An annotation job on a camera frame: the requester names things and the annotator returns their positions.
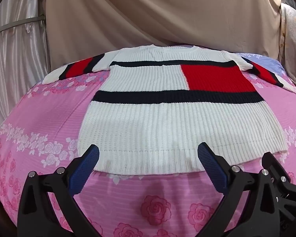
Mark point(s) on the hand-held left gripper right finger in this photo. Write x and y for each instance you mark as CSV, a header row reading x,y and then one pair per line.
x,y
212,169

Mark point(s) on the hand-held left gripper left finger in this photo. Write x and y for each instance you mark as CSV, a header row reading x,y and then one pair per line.
x,y
85,169

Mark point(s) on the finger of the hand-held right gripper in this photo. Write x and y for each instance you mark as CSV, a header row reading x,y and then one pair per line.
x,y
276,165

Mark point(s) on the white red navy knit sweater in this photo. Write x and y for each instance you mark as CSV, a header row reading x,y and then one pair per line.
x,y
162,118

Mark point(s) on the pink floral bedsheet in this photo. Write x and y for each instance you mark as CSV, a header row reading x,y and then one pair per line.
x,y
51,118

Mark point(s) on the pale floral cloth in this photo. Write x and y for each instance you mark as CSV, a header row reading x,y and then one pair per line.
x,y
293,42

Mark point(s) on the white satin curtain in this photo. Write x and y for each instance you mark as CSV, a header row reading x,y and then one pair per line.
x,y
14,59

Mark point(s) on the beige backdrop curtain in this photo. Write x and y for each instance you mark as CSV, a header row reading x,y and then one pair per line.
x,y
162,12

